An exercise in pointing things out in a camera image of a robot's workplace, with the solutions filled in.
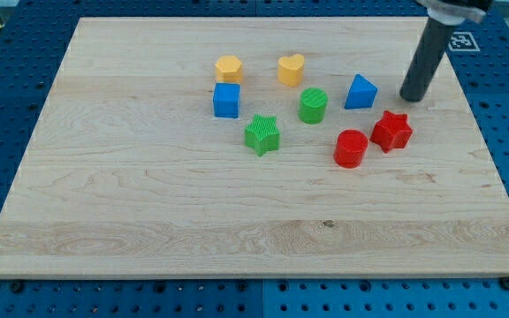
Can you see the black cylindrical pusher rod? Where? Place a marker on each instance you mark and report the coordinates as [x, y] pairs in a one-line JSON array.
[[427, 57]]

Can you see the red star block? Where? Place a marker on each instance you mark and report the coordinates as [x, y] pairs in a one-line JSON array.
[[391, 131]]

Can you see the yellow heart block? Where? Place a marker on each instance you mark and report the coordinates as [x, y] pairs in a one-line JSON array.
[[290, 70]]

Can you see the blue cube block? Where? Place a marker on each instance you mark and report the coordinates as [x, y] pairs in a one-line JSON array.
[[226, 100]]

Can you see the yellow hexagon block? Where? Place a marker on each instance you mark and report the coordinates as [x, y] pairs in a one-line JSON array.
[[229, 69]]

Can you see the white fiducial marker tag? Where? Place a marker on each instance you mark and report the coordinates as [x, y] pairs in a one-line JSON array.
[[462, 41]]

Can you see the red cylinder block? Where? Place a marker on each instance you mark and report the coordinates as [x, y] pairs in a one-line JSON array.
[[350, 148]]

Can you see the green cylinder block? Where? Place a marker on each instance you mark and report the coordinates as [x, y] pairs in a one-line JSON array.
[[313, 103]]

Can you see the green star block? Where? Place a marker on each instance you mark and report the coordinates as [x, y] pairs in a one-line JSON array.
[[262, 134]]

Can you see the light wooden board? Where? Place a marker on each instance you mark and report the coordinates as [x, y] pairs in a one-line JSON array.
[[129, 175]]

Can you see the blue triangle block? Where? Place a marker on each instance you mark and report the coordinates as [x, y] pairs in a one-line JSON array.
[[361, 94]]

